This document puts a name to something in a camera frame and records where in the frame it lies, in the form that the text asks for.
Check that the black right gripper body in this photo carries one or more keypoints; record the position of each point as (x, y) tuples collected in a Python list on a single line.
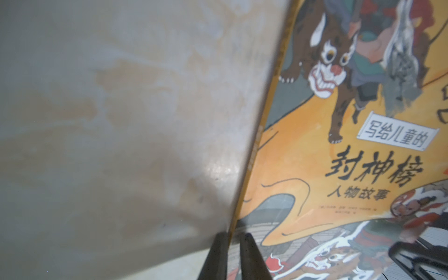
[(423, 259)]

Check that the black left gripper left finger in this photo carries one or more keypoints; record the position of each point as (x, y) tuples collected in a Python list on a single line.
[(216, 262)]

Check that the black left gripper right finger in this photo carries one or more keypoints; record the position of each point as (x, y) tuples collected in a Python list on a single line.
[(253, 266)]

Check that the illustrated children's story book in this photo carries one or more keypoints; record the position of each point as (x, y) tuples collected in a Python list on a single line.
[(351, 156)]

